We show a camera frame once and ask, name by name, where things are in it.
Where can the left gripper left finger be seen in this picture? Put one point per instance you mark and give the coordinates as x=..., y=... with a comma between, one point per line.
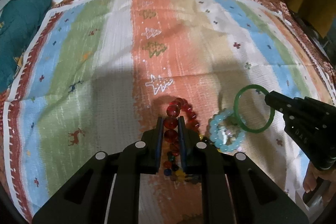
x=106, y=188

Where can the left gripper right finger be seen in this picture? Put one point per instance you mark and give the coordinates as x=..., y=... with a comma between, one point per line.
x=234, y=188

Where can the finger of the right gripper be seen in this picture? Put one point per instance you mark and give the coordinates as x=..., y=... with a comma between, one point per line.
x=279, y=105

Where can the green jade bangle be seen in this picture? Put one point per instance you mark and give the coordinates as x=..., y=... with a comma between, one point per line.
x=237, y=114

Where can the right human hand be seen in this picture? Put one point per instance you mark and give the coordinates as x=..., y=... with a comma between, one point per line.
x=319, y=187

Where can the striped colourful cloth mat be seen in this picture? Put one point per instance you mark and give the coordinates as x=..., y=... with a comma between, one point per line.
x=99, y=73

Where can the teal quilted blanket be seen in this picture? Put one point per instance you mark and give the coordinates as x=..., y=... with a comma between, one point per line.
x=20, y=21

